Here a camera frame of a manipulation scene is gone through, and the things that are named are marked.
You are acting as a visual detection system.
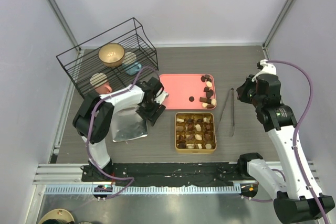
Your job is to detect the round object bottom left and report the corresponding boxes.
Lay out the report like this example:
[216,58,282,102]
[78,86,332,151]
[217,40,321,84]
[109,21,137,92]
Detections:
[38,208,75,224]

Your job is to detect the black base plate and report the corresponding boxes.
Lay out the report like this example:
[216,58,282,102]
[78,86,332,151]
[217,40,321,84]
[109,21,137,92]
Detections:
[81,162,255,187]

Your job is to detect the metal tongs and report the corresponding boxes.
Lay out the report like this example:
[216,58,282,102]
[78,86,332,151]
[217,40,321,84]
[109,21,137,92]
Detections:
[216,87,235,137]

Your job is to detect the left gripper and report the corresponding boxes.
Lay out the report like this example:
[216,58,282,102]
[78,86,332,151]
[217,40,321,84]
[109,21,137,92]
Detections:
[136,98,165,126]

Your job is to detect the white cable duct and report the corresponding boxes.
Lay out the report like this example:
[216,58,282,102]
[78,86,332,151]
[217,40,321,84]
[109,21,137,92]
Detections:
[45,184,241,196]

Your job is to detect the pink tray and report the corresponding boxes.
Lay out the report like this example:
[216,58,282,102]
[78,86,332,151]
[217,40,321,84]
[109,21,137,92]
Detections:
[160,73,217,110]

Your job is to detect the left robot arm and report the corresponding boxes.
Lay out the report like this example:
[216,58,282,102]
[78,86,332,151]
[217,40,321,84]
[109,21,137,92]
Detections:
[72,77,169,182]

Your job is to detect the blue cup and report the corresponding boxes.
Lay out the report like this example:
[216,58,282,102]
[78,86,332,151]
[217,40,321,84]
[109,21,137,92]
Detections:
[124,62,142,76]

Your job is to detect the black wire rack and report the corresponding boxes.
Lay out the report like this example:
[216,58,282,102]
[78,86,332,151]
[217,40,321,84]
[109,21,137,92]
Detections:
[56,17,159,97]

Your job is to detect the gold bowl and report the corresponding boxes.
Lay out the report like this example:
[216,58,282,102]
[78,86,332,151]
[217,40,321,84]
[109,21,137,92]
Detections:
[98,43,125,67]

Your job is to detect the pink cup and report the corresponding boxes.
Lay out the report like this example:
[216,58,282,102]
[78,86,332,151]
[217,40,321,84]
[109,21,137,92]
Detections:
[90,73,112,94]

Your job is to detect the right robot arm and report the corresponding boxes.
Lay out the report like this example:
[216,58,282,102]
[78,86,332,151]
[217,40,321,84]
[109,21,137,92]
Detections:
[236,73,335,223]

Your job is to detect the silver box lid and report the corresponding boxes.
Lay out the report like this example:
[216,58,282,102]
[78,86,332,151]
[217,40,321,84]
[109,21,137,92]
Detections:
[110,107,148,143]

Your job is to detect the gold chocolate box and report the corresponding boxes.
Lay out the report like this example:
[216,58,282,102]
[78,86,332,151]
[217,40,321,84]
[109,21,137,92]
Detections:
[174,112,217,154]

